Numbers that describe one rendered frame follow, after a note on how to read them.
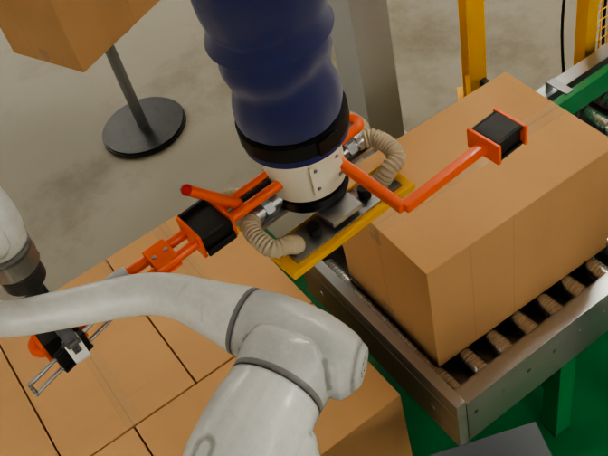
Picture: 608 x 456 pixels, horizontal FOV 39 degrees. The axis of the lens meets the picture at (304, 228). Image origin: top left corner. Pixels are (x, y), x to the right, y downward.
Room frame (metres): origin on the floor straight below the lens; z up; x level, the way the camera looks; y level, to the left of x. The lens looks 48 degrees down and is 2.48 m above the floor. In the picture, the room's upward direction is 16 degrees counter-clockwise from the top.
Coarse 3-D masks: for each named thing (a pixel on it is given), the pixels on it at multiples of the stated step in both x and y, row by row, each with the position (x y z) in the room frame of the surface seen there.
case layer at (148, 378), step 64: (128, 256) 1.86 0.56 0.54; (192, 256) 1.79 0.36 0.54; (256, 256) 1.71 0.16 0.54; (128, 320) 1.61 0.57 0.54; (0, 384) 1.51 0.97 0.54; (64, 384) 1.45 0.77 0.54; (128, 384) 1.39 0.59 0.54; (192, 384) 1.33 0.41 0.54; (384, 384) 1.16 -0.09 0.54; (0, 448) 1.30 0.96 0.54; (64, 448) 1.24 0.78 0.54; (128, 448) 1.19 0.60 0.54; (320, 448) 1.04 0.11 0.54; (384, 448) 1.09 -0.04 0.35
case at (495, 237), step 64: (448, 128) 1.60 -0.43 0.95; (576, 128) 1.47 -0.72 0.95; (448, 192) 1.38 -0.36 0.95; (512, 192) 1.33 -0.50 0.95; (576, 192) 1.33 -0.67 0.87; (384, 256) 1.33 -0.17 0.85; (448, 256) 1.19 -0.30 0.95; (512, 256) 1.26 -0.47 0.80; (576, 256) 1.34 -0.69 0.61; (448, 320) 1.18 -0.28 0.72
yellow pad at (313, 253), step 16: (400, 176) 1.27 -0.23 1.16; (352, 192) 1.26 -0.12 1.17; (368, 192) 1.23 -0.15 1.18; (400, 192) 1.23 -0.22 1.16; (368, 208) 1.21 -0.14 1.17; (384, 208) 1.20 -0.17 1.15; (304, 224) 1.22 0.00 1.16; (320, 224) 1.20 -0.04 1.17; (352, 224) 1.18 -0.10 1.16; (304, 240) 1.17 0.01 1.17; (320, 240) 1.16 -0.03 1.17; (336, 240) 1.15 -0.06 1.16; (288, 256) 1.14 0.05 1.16; (304, 256) 1.13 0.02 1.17; (320, 256) 1.12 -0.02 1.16; (288, 272) 1.11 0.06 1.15; (304, 272) 1.10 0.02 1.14
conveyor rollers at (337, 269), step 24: (600, 96) 1.97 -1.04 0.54; (600, 120) 1.86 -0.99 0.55; (336, 264) 1.59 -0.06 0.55; (600, 264) 1.33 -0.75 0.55; (360, 288) 1.49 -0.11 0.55; (576, 288) 1.28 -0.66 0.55; (384, 312) 1.38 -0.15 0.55; (552, 312) 1.23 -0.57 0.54; (504, 336) 1.21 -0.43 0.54; (480, 360) 1.15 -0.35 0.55; (456, 384) 1.10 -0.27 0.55
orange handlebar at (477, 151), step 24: (360, 120) 1.35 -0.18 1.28; (480, 144) 1.18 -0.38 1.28; (456, 168) 1.14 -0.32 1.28; (240, 192) 1.24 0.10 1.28; (264, 192) 1.22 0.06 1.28; (384, 192) 1.13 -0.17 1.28; (432, 192) 1.11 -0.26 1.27; (240, 216) 1.18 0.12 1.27; (168, 240) 1.17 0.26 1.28; (192, 240) 1.15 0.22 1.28; (144, 264) 1.13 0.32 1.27; (168, 264) 1.11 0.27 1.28
